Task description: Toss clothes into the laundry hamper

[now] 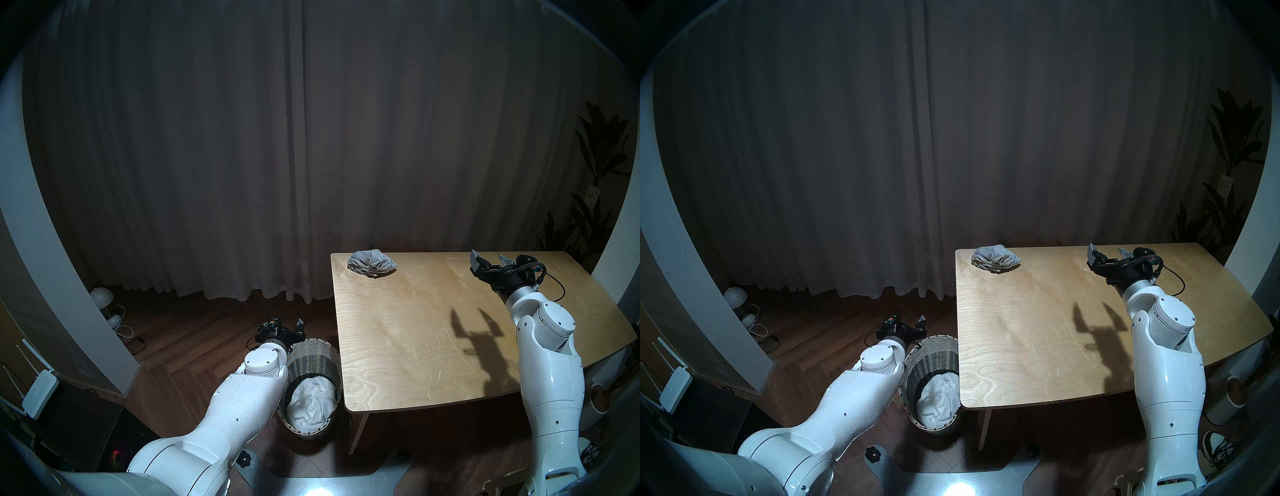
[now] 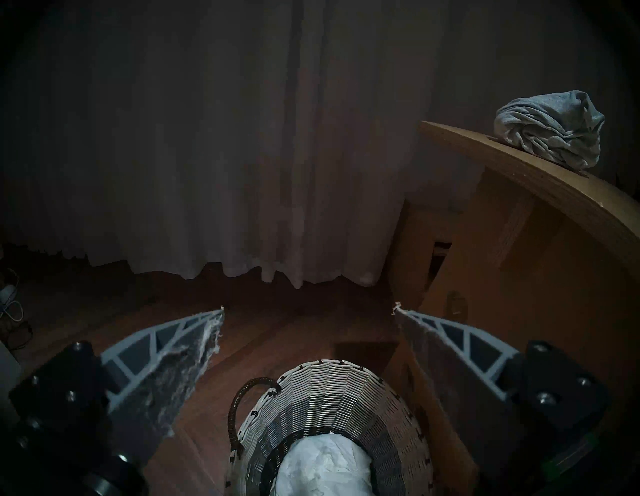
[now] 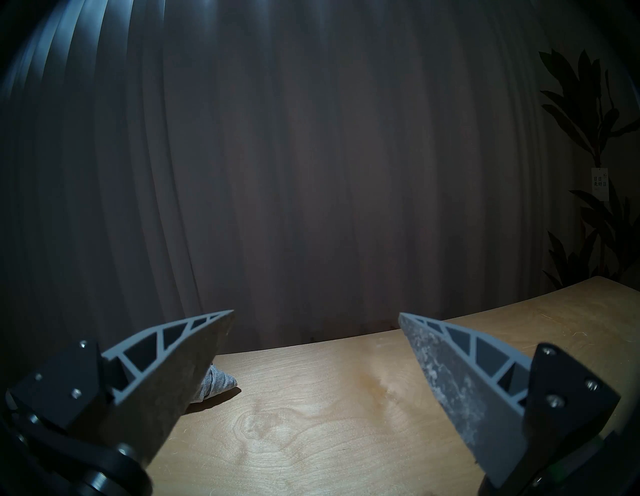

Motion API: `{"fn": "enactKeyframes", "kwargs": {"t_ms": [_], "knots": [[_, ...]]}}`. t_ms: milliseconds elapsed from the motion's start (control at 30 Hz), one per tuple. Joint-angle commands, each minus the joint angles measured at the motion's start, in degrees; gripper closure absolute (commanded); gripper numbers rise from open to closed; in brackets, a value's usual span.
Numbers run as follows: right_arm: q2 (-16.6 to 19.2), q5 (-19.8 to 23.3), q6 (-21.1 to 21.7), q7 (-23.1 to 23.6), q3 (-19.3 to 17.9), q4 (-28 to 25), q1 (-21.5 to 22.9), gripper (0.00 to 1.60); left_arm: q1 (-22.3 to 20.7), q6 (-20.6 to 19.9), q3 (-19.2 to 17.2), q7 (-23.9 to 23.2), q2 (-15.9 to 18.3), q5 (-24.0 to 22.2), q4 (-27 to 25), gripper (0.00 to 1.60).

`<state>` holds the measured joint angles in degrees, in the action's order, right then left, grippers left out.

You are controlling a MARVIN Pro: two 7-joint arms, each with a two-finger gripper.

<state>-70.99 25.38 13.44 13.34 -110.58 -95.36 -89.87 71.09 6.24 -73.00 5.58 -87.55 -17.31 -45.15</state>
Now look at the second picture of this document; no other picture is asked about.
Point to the light wooden table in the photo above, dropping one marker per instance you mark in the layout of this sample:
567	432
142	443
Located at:
550	275

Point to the woven wicker laundry hamper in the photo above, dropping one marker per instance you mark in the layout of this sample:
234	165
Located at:
330	395

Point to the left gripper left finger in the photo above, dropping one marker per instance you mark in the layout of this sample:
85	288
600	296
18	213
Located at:
160	380

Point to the grey garment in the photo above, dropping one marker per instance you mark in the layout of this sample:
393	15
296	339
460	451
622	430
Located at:
555	127

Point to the long pleated curtain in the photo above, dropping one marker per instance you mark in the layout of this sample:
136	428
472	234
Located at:
250	150

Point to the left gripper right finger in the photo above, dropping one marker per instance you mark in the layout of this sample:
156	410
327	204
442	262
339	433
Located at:
450	380

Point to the white garment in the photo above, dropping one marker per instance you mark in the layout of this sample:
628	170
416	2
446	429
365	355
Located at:
325	465

